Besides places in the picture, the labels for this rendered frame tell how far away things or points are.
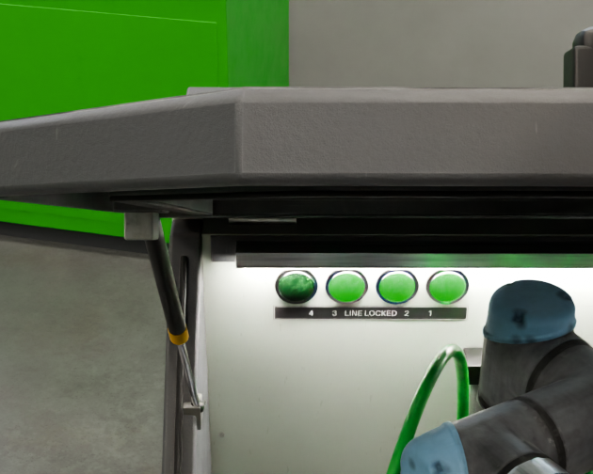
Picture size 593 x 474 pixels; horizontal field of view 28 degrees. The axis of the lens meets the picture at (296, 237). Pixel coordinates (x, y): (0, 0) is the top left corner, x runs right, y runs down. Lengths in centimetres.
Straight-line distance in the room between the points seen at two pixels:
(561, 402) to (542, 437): 4
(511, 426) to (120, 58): 301
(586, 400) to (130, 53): 297
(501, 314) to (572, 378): 8
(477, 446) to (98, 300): 311
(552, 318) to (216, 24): 275
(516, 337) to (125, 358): 272
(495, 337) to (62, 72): 301
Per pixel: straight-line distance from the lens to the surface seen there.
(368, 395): 151
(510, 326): 101
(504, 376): 103
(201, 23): 367
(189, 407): 133
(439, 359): 121
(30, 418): 348
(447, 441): 89
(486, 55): 517
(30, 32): 391
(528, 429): 92
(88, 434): 339
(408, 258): 136
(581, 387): 96
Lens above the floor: 214
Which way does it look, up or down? 30 degrees down
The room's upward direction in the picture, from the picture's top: straight up
